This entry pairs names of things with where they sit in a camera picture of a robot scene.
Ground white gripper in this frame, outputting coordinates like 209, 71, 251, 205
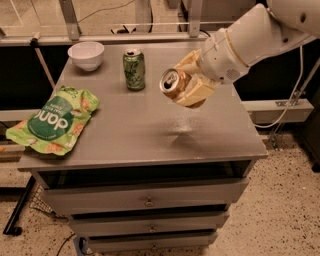
174, 29, 249, 107

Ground crushed orange soda can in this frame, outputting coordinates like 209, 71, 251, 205
160, 69, 206, 109

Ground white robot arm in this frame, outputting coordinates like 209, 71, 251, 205
175, 0, 320, 107

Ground green soda can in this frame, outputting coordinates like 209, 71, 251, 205
123, 48, 145, 91

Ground white bowl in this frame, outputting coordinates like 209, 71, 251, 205
67, 42, 105, 71

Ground grey drawer cabinet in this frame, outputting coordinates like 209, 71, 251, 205
19, 42, 267, 242

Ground green snack bag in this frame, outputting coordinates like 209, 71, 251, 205
6, 86, 99, 156

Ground bottom grey drawer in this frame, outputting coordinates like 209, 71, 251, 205
88, 232, 217, 253

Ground grey drawer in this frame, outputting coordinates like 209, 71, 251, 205
70, 211, 229, 237
88, 232, 217, 253
41, 178, 249, 215

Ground top grey drawer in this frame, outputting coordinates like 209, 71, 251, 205
41, 178, 249, 215

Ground middle grey drawer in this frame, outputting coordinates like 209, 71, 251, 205
70, 211, 229, 237

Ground black floor stand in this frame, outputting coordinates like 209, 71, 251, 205
1, 177, 35, 236

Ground metal frame rail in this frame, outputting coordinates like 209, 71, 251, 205
0, 28, 221, 47

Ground white cable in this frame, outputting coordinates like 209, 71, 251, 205
252, 44, 305, 130

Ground black floor cable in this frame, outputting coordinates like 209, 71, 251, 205
55, 232, 77, 256

